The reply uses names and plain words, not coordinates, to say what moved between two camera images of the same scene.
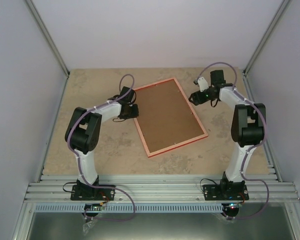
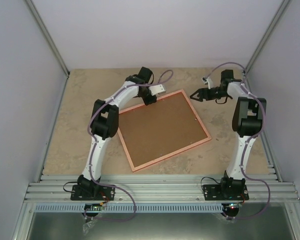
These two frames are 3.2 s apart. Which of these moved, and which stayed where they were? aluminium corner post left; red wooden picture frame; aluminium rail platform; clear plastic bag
Moved: red wooden picture frame
Stayed: aluminium rail platform; aluminium corner post left; clear plastic bag
